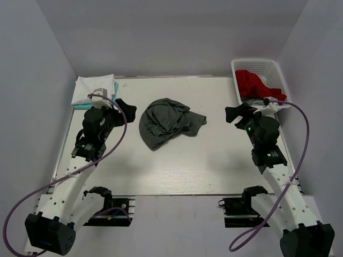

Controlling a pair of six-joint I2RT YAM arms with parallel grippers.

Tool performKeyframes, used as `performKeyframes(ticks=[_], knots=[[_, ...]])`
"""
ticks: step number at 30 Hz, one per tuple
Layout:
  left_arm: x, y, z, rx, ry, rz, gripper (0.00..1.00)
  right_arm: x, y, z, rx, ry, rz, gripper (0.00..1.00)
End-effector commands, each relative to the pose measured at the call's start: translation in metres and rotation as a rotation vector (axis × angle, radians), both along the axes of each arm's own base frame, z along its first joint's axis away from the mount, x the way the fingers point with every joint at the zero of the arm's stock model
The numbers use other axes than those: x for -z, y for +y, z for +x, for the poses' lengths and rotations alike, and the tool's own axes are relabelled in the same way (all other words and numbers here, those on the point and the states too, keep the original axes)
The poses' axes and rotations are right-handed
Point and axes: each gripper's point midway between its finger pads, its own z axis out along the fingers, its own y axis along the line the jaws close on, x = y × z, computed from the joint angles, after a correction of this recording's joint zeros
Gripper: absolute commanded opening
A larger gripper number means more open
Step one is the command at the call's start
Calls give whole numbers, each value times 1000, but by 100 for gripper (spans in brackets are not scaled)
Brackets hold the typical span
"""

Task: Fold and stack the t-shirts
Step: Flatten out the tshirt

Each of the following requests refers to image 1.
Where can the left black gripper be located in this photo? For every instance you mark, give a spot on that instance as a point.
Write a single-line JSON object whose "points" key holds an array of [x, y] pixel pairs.
{"points": [[116, 113]]}

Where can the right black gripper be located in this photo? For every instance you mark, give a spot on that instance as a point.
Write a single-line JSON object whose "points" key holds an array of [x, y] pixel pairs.
{"points": [[243, 118]]}

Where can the dark grey t shirt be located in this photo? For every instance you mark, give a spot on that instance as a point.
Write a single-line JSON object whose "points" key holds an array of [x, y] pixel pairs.
{"points": [[165, 119]]}

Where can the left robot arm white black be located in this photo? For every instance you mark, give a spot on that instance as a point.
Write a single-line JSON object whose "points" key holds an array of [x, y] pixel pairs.
{"points": [[54, 226]]}

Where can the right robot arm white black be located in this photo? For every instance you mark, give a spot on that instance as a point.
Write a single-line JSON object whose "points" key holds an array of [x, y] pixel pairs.
{"points": [[300, 232]]}

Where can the grey t shirt in basket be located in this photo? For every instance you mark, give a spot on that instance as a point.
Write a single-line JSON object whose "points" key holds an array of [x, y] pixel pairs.
{"points": [[253, 101]]}

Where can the red t shirt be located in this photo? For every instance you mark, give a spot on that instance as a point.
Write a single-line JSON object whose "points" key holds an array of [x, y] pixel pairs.
{"points": [[250, 85]]}

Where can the folded teal t shirt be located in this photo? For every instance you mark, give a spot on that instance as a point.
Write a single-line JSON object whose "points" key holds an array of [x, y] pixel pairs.
{"points": [[88, 105]]}

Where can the folded white t shirt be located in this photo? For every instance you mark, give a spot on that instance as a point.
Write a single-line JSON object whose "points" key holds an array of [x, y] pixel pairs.
{"points": [[87, 85]]}

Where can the white plastic basket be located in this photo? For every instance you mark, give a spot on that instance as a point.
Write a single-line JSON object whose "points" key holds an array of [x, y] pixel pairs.
{"points": [[267, 70]]}

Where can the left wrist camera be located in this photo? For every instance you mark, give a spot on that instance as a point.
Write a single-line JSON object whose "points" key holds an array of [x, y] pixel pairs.
{"points": [[98, 98]]}

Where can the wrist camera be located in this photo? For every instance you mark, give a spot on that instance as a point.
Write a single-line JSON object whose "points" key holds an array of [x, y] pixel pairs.
{"points": [[98, 98], [266, 107]]}

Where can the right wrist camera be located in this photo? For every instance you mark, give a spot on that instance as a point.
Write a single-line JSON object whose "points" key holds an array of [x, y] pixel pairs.
{"points": [[266, 107]]}

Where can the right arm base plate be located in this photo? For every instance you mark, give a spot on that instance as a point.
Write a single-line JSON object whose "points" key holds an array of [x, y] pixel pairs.
{"points": [[237, 215]]}

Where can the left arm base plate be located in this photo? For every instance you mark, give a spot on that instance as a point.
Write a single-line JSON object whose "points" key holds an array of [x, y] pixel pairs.
{"points": [[119, 213]]}

